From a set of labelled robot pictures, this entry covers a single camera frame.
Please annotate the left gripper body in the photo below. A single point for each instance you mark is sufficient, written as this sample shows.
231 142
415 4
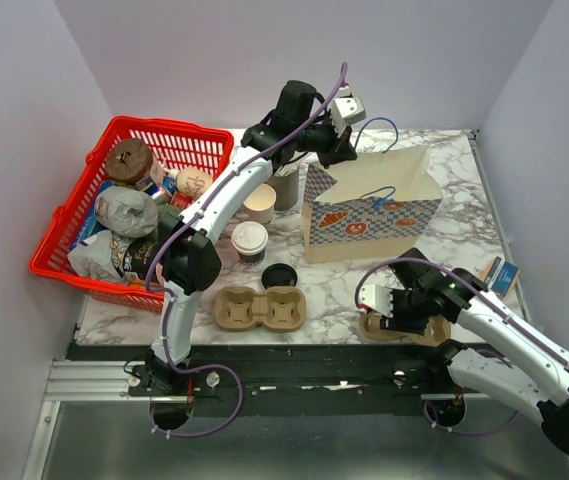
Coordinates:
325 157

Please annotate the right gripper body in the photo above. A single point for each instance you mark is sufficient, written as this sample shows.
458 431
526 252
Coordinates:
410 314

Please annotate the blue checkered paper bag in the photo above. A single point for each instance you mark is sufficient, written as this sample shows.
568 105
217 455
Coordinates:
375 206

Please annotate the white plastic cup lid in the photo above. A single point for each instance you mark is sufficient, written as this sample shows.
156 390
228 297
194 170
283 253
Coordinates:
249 237

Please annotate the black plastic cup lid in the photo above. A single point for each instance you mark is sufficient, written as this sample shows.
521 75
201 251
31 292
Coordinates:
279 274

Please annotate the black paper coffee cup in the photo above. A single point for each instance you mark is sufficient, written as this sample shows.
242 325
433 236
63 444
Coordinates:
253 256

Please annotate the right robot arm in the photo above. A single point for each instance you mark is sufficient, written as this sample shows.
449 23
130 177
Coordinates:
519 366

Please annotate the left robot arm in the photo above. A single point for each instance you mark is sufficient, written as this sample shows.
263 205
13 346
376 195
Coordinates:
187 251

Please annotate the grey straw holder cup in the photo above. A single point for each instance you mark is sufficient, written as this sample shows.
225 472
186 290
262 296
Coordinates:
286 187

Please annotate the beige drink bottle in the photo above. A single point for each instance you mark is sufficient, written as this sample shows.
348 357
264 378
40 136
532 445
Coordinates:
191 181

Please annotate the red plastic basket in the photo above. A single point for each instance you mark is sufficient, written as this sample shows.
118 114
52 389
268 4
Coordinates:
175 144

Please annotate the cardboard cup carrier tray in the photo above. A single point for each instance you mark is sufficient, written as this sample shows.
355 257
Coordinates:
280 309

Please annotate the red blue drink can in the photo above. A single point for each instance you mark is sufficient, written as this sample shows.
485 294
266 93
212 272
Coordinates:
159 184

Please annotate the green melon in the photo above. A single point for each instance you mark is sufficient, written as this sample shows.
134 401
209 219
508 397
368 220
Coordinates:
168 215

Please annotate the brown round bread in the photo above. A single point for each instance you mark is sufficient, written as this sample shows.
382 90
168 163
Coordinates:
129 163

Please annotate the grey paper food bag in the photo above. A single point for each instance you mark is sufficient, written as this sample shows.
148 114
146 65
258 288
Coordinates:
126 212

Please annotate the black ice cream tub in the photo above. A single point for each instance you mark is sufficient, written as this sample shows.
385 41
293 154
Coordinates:
137 259

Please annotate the white printed food bag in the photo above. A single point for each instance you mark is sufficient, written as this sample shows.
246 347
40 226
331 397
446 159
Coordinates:
100 257

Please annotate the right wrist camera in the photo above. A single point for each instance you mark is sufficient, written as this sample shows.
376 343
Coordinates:
377 298

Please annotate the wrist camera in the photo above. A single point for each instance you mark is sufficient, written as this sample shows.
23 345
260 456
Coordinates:
346 109
377 298

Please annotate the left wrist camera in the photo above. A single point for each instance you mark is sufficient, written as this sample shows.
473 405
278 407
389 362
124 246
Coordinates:
346 109

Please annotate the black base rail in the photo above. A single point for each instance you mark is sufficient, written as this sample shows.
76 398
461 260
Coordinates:
282 380

